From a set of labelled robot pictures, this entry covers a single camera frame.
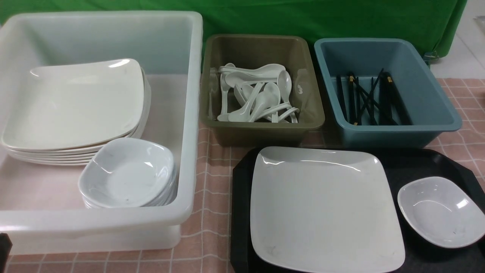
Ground white square rice plate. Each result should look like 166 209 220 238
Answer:
250 146 405 273

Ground small white bowl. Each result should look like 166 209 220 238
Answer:
397 176 485 249

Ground white ceramic soup spoon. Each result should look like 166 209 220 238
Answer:
248 91 278 122

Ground top stacked white plate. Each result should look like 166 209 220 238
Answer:
1 58 144 152

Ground olive green plastic bin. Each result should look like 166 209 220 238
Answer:
199 34 325 147

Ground white spoon in bin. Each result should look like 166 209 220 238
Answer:
264 82 281 123
277 70 298 123
218 63 286 78

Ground lower stacked white bowls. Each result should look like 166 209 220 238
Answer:
82 168 177 209

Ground pink checkered tablecloth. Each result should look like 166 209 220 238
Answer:
5 78 484 273

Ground top stacked white bowl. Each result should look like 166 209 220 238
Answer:
78 138 177 209

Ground black chopstick in bin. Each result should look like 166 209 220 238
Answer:
383 71 413 126
347 73 398 126

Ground blue plastic bin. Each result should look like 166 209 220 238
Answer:
314 38 462 147

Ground black plastic serving tray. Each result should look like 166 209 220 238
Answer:
230 147 485 273

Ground lower stacked white plates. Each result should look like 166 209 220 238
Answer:
1 69 152 166

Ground large white plastic bin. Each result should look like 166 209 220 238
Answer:
1 11 203 255

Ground green backdrop cloth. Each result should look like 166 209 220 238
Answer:
1 0 467 57

